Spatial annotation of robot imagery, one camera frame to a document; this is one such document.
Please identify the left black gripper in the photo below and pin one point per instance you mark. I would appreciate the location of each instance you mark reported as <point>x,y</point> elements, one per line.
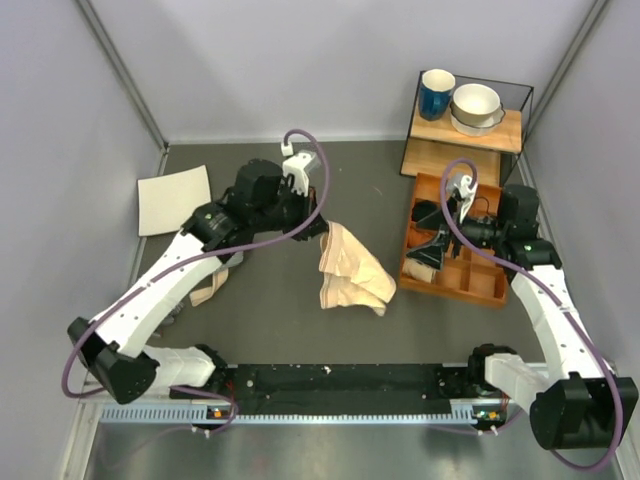
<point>307,206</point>

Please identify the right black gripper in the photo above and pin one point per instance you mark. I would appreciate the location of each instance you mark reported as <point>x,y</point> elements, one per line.
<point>432,255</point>

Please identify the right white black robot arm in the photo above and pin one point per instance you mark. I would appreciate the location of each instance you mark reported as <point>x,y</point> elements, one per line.
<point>580,402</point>

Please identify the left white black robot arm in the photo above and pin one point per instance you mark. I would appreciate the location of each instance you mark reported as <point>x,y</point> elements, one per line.
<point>113,346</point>

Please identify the black rolled underwear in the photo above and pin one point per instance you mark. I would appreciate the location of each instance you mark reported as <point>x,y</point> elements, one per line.
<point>427,215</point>

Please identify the cream rolled underwear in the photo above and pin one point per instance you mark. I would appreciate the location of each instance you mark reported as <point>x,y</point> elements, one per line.
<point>418,271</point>

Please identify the grey striped underwear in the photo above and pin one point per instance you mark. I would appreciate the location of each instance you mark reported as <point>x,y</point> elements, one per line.
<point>172,315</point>

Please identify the lower white bowl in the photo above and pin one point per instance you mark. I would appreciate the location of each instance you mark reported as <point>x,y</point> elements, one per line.
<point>475,129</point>

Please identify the white bowl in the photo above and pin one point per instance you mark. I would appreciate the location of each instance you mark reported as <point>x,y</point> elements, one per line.
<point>474,103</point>
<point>475,129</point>

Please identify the white board sheet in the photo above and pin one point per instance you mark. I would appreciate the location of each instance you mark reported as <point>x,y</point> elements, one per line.
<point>166,202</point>

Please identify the upper white bowl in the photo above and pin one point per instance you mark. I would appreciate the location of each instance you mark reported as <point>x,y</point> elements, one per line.
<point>474,103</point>

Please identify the blue mug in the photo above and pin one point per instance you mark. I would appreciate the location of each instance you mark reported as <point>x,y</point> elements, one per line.
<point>435,93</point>

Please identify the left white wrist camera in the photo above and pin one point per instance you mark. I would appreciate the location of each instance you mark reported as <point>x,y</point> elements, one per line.
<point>296,168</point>

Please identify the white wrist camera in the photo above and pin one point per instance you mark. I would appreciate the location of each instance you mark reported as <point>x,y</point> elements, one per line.
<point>461,190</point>
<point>296,168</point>

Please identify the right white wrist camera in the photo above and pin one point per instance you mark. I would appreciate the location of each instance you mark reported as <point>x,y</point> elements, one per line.
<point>461,190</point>

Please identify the black wire wooden shelf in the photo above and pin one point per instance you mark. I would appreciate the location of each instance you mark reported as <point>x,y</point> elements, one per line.
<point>495,149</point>

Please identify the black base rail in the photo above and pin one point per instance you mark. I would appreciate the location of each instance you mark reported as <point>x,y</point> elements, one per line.
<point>316,394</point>

